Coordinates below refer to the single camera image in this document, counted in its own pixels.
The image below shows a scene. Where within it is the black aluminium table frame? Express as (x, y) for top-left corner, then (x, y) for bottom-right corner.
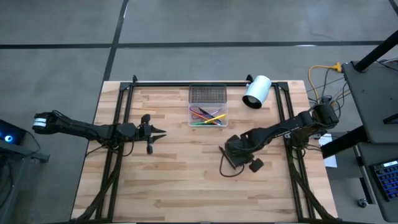
(70, 74), (341, 224)

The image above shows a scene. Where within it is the white paper sheet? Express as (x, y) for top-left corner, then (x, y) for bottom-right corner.
(318, 133), (338, 169)

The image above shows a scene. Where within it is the orange pencil with pink eraser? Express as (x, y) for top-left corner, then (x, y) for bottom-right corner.
(191, 111), (220, 126)

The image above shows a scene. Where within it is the black marker pen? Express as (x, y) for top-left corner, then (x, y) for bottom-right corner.
(198, 107), (215, 119)

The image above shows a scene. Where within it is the grey translucent box lid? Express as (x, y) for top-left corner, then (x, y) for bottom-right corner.
(188, 83), (228, 105)

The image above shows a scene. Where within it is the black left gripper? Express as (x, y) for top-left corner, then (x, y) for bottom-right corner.
(135, 114), (167, 156)

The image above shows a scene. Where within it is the purple pen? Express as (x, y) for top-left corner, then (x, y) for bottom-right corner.
(189, 106), (223, 121)

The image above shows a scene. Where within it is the blue-lit keyboard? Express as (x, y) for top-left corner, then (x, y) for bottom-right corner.
(369, 160), (398, 202)

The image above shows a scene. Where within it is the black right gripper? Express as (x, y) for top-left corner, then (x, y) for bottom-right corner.
(219, 133), (265, 174)

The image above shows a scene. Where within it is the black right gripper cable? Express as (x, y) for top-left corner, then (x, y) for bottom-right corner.
(218, 151), (246, 178)

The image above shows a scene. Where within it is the black box with blue light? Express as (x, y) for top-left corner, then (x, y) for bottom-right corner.
(0, 119), (27, 153)

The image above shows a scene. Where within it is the yellow power cable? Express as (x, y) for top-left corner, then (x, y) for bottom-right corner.
(307, 63), (343, 103)

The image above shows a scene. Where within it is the black pole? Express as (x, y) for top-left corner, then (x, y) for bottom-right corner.
(354, 29), (398, 72)

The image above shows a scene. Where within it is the yellow highlighter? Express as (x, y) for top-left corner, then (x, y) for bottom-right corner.
(203, 114), (227, 124)

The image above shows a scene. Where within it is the clear plastic supply box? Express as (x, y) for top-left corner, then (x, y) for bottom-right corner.
(187, 102), (229, 128)

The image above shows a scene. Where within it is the grey equipment cart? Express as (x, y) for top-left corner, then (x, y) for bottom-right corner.
(341, 60), (398, 144)

